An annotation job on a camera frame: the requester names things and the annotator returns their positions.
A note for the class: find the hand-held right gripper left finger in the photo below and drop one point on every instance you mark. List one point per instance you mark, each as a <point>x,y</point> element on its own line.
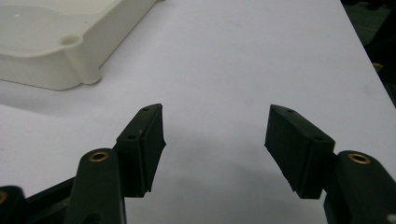
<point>141,155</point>

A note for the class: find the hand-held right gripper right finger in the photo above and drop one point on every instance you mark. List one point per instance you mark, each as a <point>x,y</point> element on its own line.
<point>292,152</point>

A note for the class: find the white plastic tray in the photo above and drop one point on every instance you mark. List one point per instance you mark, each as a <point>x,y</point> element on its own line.
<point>40,37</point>

